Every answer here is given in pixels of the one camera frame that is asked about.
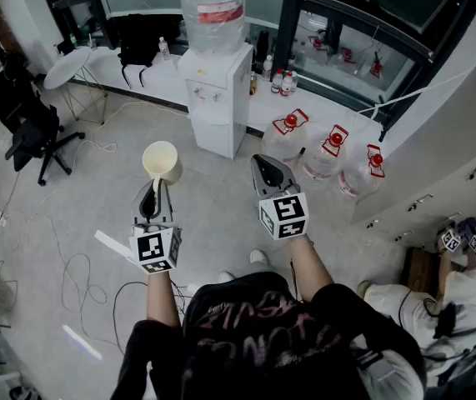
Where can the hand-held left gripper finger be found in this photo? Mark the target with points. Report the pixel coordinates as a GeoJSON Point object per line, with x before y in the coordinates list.
{"type": "Point", "coordinates": [166, 204]}
{"type": "Point", "coordinates": [138, 201]}

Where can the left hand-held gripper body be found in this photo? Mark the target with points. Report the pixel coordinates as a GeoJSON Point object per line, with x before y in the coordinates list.
{"type": "Point", "coordinates": [154, 248]}

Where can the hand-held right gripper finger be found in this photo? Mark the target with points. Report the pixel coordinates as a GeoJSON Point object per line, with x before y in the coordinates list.
{"type": "Point", "coordinates": [257, 173]}
{"type": "Point", "coordinates": [284, 171]}

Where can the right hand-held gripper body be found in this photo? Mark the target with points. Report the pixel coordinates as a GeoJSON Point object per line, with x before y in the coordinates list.
{"type": "Point", "coordinates": [285, 215]}

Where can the cream cup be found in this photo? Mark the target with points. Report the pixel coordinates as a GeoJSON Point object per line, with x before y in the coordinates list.
{"type": "Point", "coordinates": [166, 165]}

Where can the white water dispenser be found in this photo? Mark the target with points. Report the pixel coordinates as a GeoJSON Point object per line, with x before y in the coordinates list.
{"type": "Point", "coordinates": [221, 115]}

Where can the person's right forearm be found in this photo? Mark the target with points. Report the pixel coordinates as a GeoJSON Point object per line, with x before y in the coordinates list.
{"type": "Point", "coordinates": [310, 265]}

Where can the person's left forearm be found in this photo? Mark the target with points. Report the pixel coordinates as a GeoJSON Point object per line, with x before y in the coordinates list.
{"type": "Point", "coordinates": [161, 294]}

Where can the red cap water jug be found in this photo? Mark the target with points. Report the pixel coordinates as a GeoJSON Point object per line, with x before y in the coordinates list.
{"type": "Point", "coordinates": [281, 138]}
{"type": "Point", "coordinates": [323, 158]}
{"type": "Point", "coordinates": [360, 177]}

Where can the large clear water bottle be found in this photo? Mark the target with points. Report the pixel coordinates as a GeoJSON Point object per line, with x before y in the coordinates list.
{"type": "Point", "coordinates": [212, 15]}

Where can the white flat strip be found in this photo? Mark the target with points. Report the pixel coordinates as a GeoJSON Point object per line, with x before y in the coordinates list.
{"type": "Point", "coordinates": [112, 244]}

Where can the person's white shoe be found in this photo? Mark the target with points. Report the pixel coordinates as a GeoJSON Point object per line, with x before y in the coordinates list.
{"type": "Point", "coordinates": [259, 257]}
{"type": "Point", "coordinates": [226, 276]}

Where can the red label plastic bottle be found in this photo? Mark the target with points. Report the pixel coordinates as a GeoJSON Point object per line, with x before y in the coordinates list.
{"type": "Point", "coordinates": [277, 82]}
{"type": "Point", "coordinates": [287, 85]}

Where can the small brown bottle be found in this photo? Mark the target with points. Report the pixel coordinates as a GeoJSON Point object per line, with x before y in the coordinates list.
{"type": "Point", "coordinates": [253, 84]}

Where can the small clear plastic bottle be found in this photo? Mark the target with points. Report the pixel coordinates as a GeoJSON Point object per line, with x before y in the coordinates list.
{"type": "Point", "coordinates": [267, 68]}
{"type": "Point", "coordinates": [163, 49]}

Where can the black thermos flask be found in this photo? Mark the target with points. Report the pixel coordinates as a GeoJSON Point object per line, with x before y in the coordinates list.
{"type": "Point", "coordinates": [262, 46]}

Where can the person's black printed shirt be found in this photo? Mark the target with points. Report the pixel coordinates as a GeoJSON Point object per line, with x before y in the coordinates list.
{"type": "Point", "coordinates": [254, 340]}

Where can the black office chair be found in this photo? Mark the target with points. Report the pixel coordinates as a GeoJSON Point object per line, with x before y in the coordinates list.
{"type": "Point", "coordinates": [29, 131]}

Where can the white power strip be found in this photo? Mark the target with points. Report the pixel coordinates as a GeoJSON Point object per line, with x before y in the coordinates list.
{"type": "Point", "coordinates": [1, 219]}

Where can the wooden stool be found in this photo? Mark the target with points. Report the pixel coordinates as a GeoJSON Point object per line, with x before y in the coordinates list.
{"type": "Point", "coordinates": [419, 269]}

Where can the round white side table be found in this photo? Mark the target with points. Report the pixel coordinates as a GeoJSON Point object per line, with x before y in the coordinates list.
{"type": "Point", "coordinates": [66, 68]}

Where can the black backpack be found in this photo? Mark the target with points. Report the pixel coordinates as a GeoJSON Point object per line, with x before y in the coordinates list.
{"type": "Point", "coordinates": [137, 40]}

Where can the person's white waist bag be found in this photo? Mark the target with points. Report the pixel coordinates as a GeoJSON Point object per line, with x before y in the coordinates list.
{"type": "Point", "coordinates": [392, 373]}

